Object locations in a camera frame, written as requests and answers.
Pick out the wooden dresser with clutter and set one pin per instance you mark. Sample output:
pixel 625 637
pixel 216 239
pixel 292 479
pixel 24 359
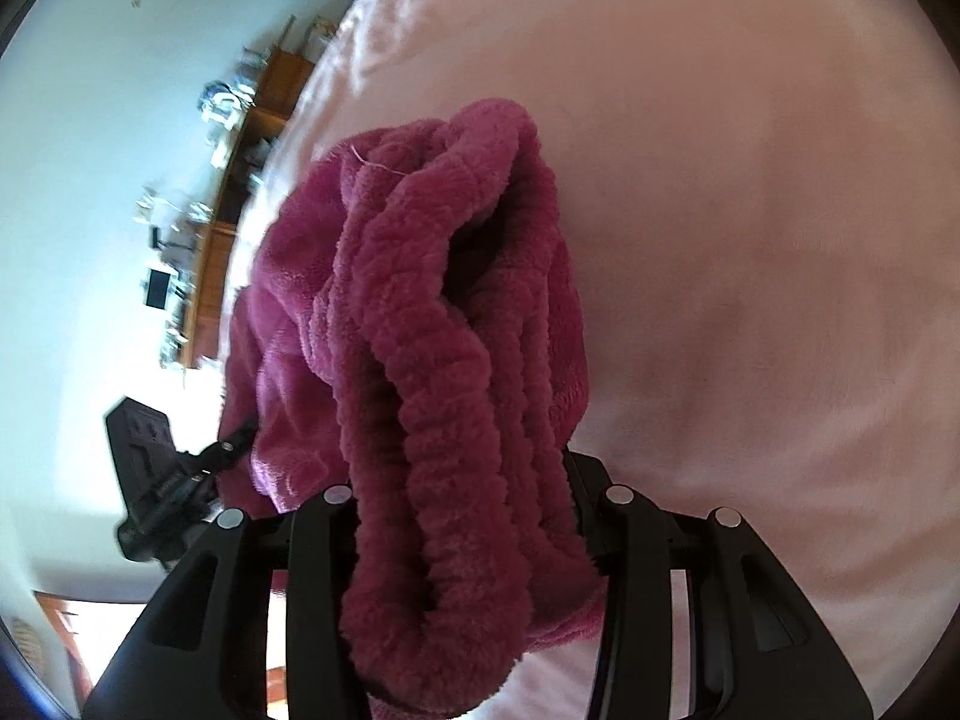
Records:
pixel 190 240

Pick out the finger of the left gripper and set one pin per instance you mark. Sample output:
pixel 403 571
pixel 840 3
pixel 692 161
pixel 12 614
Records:
pixel 222 455

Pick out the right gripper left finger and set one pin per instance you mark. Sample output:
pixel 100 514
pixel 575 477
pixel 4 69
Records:
pixel 198 649

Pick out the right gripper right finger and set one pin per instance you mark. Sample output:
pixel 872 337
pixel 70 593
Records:
pixel 703 603

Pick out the magenta fleece pants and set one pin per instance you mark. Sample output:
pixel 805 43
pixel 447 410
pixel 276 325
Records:
pixel 410 327

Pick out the pink bed duvet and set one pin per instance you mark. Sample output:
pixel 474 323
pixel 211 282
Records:
pixel 760 198

